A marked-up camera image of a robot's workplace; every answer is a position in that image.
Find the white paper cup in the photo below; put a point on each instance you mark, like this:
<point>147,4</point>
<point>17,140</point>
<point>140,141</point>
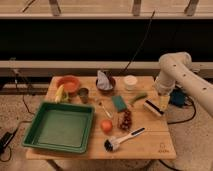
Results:
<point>130,82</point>

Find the blue black box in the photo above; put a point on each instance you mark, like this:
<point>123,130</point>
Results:
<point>177,98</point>

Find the orange plastic bowl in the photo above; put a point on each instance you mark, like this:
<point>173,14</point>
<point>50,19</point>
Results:
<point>71,83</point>

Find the metal spoon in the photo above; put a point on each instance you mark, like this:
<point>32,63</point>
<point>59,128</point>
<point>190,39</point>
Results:
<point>105,110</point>

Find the dark red grape bunch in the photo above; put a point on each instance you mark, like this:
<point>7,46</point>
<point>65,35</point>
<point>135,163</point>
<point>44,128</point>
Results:
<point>126,122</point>

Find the orange tomato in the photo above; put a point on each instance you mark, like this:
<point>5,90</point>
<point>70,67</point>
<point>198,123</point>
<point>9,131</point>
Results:
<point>106,126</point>

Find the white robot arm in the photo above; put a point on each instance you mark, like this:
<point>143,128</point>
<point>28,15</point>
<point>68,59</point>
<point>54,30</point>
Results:
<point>174,67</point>

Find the green chili pepper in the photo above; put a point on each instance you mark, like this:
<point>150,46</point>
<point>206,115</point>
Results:
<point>138,97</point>

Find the small metal cup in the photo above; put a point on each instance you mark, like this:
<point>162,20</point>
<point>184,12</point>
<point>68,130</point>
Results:
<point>83,94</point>

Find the black power adapter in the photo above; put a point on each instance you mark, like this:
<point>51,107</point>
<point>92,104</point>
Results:
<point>5,140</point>

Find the crumpled grey cloth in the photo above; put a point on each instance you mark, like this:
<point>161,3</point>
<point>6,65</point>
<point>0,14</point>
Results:
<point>103,80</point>

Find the white dish brush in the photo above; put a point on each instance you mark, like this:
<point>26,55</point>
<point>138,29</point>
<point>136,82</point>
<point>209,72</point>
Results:
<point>112,143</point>

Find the green plastic tray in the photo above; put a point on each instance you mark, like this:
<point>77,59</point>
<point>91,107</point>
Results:
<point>60,127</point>

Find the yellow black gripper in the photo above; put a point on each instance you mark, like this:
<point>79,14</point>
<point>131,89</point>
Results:
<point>160,107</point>

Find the green sponge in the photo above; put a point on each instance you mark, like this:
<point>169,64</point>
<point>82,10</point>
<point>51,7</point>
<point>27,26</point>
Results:
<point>119,103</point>

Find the dark brown bowl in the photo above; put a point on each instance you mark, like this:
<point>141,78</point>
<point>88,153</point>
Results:
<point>113,84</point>

